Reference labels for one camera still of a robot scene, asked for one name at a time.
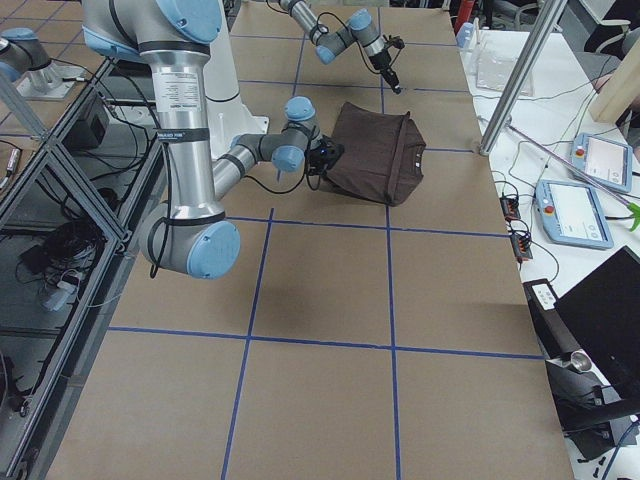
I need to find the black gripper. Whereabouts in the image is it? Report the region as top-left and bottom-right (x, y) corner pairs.
(369, 47), (402, 94)
(307, 146), (333, 177)

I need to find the dark brown t-shirt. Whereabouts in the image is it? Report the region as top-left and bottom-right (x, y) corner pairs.
(323, 102), (426, 206)

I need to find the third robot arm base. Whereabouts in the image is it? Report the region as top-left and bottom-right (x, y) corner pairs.
(1, 27), (85, 101)

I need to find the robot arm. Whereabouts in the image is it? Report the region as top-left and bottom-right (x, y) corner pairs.
(266, 0), (405, 95)
(82, 1), (327, 280)

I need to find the red cylinder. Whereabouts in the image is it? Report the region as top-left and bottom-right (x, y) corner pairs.
(455, 0), (475, 31)

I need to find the clear plastic bag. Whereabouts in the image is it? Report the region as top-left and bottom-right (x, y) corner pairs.
(475, 51), (518, 92)

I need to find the near teach pendant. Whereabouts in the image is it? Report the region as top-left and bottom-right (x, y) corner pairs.
(535, 180), (614, 250)

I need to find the teach pendant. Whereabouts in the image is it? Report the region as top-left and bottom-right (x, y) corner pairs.
(535, 180), (614, 250)
(570, 133), (634, 194)

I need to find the far teach pendant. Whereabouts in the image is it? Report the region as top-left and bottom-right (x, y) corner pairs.
(570, 133), (634, 194)

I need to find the black power adapter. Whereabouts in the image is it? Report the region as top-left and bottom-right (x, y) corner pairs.
(63, 97), (109, 151)

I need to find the reacher grabber stick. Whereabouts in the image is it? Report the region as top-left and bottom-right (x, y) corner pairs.
(505, 122), (639, 231)

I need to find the black labelled box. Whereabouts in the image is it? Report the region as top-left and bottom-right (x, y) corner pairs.
(523, 279), (585, 360)

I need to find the black laptop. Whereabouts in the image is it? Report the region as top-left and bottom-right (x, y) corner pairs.
(556, 246), (639, 398)

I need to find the metal cup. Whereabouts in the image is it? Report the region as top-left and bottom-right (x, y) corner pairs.
(560, 350), (593, 374)

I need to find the black monitor stand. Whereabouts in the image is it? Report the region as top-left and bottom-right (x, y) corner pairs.
(545, 361), (639, 460)

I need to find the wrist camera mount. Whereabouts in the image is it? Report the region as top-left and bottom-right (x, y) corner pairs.
(383, 35), (405, 50)
(314, 139), (345, 172)

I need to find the aluminium frame post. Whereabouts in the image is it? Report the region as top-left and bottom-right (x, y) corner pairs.
(479, 0), (567, 156)

